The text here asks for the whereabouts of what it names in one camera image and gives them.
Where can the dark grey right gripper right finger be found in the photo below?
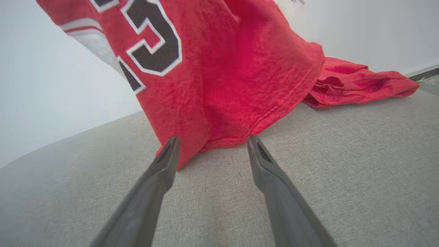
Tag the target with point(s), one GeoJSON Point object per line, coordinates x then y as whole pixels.
{"type": "Point", "coordinates": [288, 209]}

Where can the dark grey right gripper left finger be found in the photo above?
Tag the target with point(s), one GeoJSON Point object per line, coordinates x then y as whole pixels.
{"type": "Point", "coordinates": [144, 206]}

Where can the red Bulls jersey white sleeves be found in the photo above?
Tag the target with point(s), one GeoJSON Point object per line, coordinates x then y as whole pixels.
{"type": "Point", "coordinates": [212, 85]}

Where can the grey fabric sofa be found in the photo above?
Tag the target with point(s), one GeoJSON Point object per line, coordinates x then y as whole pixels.
{"type": "Point", "coordinates": [212, 206]}

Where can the grey wall baseboard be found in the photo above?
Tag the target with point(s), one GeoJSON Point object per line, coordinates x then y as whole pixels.
{"type": "Point", "coordinates": [425, 72]}

